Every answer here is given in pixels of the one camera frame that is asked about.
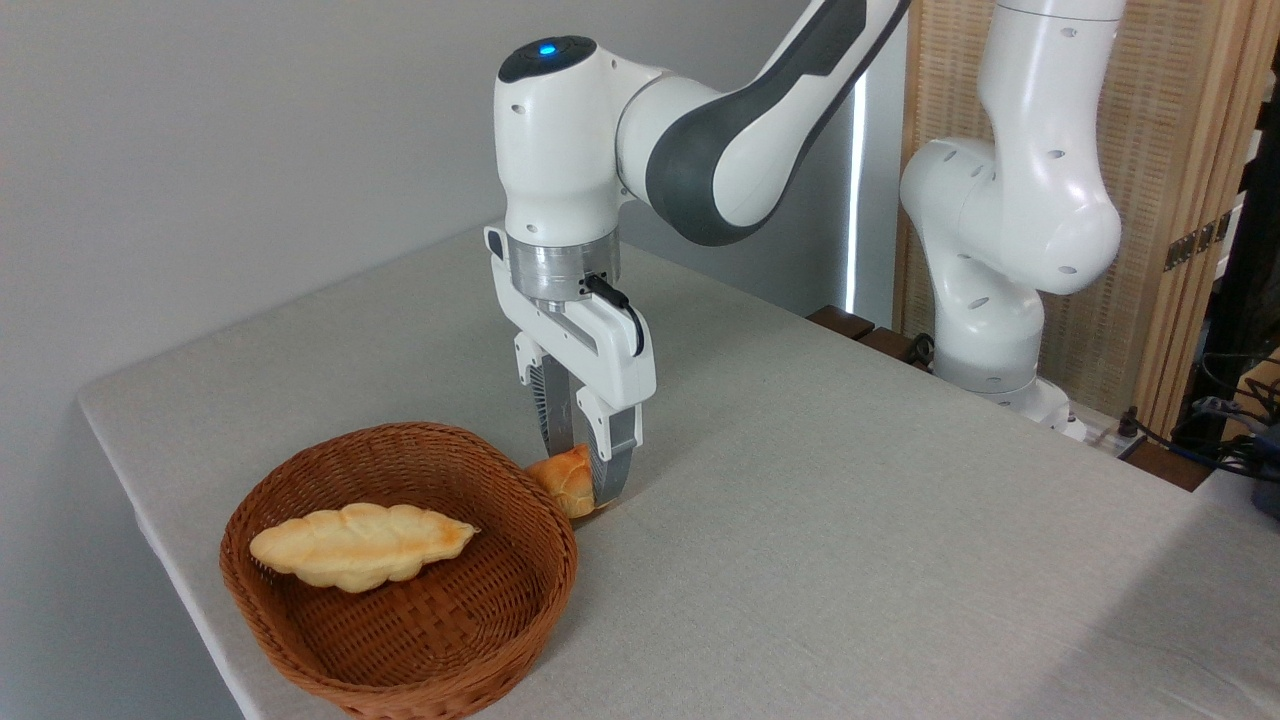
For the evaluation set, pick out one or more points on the long pale braided bread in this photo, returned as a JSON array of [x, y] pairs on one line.
[[360, 545]]

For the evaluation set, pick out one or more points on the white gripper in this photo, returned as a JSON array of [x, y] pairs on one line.
[[610, 350]]

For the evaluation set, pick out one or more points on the brown woven wicker basket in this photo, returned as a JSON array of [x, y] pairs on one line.
[[440, 640]]

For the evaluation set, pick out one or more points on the brass screen hinge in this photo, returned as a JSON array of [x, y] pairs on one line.
[[1195, 242]]

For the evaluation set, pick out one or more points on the round golden bread roll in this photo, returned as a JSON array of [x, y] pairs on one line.
[[565, 482]]

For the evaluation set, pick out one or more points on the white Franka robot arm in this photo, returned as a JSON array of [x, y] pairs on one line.
[[560, 150]]

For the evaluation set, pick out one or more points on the grey tablecloth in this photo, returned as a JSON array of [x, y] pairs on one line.
[[820, 520]]

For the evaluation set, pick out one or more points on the vertical white light strip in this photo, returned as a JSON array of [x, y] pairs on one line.
[[856, 200]]

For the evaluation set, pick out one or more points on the dark blue object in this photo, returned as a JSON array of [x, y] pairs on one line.
[[1268, 480]]

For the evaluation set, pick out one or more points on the black vertical stand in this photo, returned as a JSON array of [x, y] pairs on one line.
[[1245, 300]]

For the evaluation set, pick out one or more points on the dark brown wooden board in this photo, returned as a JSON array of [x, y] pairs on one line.
[[842, 322]]

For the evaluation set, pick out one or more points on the wooden rattan folding screen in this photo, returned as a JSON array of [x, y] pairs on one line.
[[1160, 120]]

